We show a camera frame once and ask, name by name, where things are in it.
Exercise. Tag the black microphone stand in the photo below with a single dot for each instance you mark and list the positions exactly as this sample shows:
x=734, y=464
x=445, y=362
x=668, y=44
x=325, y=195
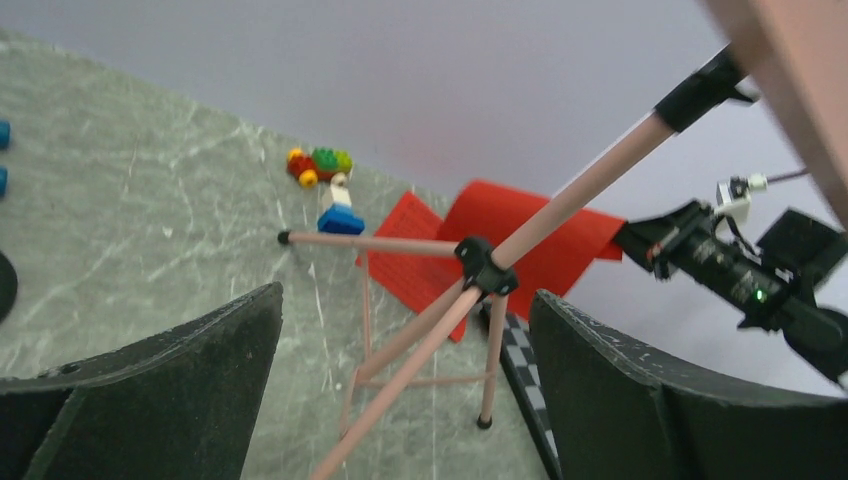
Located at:
x=9, y=286

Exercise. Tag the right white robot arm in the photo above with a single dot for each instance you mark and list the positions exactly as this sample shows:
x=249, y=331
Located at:
x=773, y=282

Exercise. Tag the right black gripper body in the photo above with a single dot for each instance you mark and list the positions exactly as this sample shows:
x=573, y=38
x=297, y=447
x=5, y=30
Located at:
x=677, y=241

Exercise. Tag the pink music stand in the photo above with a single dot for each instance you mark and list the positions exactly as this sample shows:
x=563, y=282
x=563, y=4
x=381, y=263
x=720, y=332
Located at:
x=794, y=51

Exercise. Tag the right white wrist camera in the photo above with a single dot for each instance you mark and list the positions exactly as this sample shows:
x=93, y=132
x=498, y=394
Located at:
x=734, y=196

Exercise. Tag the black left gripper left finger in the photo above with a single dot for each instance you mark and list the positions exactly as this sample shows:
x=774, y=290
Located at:
x=181, y=404

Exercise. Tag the colourful brick toy car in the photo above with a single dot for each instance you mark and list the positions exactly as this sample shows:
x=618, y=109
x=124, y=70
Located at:
x=319, y=165

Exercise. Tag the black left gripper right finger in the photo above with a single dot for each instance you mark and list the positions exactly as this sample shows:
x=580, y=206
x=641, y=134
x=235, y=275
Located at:
x=622, y=409

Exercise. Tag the blue white toy brick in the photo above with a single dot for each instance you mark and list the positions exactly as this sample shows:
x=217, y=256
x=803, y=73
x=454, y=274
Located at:
x=338, y=215

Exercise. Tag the black chessboard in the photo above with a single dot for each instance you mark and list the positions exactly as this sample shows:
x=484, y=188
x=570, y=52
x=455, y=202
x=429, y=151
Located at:
x=518, y=362

